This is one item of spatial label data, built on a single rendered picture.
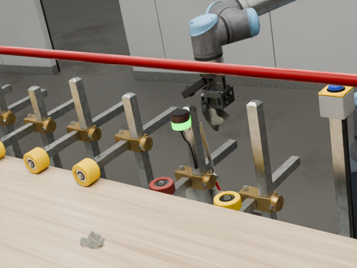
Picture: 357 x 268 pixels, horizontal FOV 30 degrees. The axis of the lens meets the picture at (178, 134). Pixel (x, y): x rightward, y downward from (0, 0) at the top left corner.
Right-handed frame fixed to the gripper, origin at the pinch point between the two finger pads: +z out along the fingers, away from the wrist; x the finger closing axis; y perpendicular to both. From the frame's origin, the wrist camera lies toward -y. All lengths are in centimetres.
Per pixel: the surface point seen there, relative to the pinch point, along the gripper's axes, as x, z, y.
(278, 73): -120, -74, 100
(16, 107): 1, 6, -106
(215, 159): 4.6, 15.4, -5.6
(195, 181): -10.4, 15.7, -3.4
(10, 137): -23, 5, -80
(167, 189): -24.4, 10.8, -3.4
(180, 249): -49, 11, 20
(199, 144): -7.6, 2.9, -1.3
